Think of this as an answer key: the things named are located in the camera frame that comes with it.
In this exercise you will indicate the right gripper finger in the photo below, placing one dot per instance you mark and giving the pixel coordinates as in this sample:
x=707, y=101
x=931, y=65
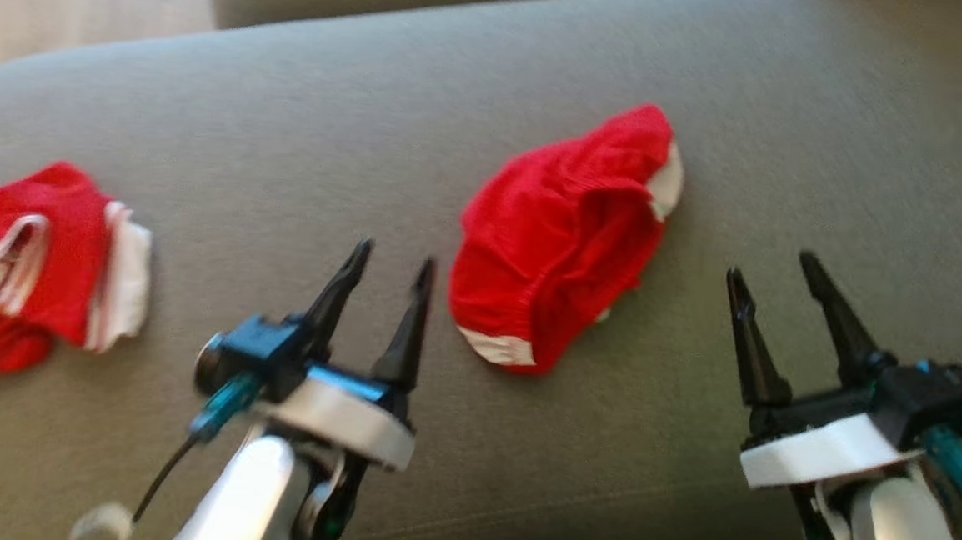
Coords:
x=758, y=362
x=848, y=342

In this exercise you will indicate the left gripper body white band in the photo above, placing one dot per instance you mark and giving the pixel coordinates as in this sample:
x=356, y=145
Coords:
x=338, y=416

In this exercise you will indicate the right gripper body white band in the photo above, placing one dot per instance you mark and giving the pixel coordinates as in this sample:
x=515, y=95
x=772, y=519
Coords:
x=820, y=454

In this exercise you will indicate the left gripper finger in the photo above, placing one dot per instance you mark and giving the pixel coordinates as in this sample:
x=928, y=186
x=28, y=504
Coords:
x=406, y=341
x=337, y=303

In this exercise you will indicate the red garment with white trim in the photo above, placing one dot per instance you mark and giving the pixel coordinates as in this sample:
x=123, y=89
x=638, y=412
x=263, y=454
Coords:
x=551, y=224

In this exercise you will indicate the red shorts with crest logo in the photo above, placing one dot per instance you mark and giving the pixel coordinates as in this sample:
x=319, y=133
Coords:
x=65, y=236

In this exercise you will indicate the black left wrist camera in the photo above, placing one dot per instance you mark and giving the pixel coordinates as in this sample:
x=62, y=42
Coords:
x=267, y=353

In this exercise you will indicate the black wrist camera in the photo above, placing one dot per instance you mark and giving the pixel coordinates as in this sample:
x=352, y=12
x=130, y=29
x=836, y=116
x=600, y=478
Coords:
x=932, y=402
x=267, y=353

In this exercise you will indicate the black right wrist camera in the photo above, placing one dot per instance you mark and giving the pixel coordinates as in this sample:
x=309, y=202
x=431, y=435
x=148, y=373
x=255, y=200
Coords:
x=932, y=402

